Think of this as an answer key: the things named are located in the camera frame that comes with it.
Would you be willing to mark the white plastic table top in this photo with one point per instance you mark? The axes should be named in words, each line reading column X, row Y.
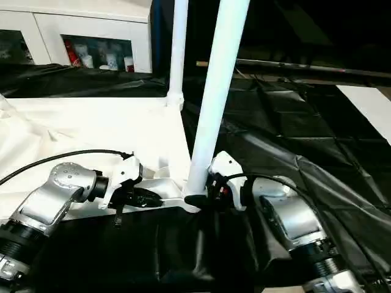
column 76, row 128

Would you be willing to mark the white plastic table leg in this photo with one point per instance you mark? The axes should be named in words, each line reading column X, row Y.
column 218, row 91
column 177, row 52

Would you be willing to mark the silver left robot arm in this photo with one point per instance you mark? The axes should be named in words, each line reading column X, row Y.
column 49, row 198

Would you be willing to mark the black plastic mat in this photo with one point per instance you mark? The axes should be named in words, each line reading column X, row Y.
column 305, row 146

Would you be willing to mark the small white jar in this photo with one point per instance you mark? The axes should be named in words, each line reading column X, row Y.
column 111, row 61
column 87, row 61
column 129, row 64

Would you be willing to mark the red package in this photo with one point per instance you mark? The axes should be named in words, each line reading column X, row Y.
column 71, row 54

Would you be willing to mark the dark metal rod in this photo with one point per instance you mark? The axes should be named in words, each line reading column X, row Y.
column 320, row 67

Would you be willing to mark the white flat board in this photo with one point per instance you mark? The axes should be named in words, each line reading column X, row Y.
column 366, row 107

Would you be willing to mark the white glass-door cabinet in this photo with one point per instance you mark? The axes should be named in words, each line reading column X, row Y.
column 76, row 24

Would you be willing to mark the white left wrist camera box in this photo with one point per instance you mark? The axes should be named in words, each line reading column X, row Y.
column 125, row 174

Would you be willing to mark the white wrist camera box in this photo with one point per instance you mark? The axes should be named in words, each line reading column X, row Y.
column 227, row 166
column 125, row 174

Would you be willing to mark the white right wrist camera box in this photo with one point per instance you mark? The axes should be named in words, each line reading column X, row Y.
column 227, row 166

